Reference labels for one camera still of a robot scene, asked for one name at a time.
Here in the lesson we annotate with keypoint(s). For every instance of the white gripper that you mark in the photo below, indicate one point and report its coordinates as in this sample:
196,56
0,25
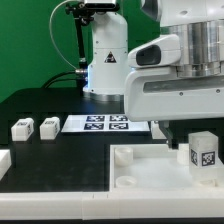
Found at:
154,92

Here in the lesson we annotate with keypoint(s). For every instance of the white square table top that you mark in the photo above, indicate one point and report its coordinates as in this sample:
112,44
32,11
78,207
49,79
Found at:
156,166

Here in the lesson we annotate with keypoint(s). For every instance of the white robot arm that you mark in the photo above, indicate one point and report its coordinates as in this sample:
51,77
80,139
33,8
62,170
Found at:
199,24

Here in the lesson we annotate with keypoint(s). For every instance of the white marker sheet with tags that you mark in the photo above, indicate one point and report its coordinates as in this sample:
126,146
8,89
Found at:
102,123

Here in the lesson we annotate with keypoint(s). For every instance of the white U-shaped obstacle fence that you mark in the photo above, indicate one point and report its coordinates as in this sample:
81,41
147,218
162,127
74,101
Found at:
194,202

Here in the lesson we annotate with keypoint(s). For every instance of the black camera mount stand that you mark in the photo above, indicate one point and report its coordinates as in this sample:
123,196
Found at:
83,12

